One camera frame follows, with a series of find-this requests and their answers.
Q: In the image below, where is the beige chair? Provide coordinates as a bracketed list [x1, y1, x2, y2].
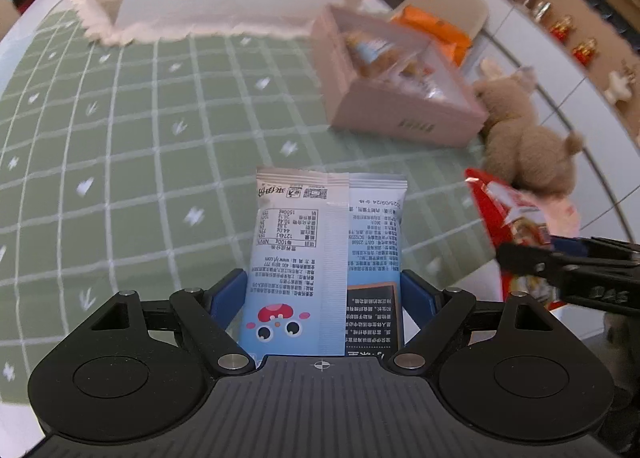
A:
[395, 0, 490, 46]

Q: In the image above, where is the blue white snack packet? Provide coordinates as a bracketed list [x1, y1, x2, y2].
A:
[239, 167, 409, 357]

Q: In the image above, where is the brown plush toy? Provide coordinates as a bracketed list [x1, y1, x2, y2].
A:
[472, 59, 587, 197]

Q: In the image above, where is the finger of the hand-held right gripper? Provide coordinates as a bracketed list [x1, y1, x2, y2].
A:
[548, 235, 640, 265]
[497, 241, 640, 312]

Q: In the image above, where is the pink cardboard box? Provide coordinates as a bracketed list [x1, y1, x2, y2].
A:
[310, 4, 489, 147]

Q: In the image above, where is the green checked tablecloth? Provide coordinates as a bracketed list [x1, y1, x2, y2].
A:
[0, 3, 506, 439]

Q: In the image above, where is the clear pastry packet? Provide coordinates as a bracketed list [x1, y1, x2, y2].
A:
[395, 58, 452, 102]

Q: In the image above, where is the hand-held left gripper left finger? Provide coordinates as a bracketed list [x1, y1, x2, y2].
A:
[90, 268, 257, 375]

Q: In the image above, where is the red snack packet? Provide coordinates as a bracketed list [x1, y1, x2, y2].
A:
[464, 168, 569, 312]

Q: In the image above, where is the white figurine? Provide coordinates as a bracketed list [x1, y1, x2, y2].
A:
[604, 69, 633, 104]

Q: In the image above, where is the red figurine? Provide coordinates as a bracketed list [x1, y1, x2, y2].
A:
[572, 39, 600, 68]
[549, 15, 576, 43]

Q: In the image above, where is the blue label pastry packet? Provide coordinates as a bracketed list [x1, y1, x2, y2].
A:
[345, 30, 407, 80]

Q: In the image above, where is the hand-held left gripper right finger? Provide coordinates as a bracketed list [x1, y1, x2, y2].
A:
[390, 268, 553, 375]

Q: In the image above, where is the white cabinet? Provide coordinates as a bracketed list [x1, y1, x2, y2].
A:
[447, 0, 640, 241]

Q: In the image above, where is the orange packet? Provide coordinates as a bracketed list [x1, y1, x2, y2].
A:
[390, 5, 473, 65]

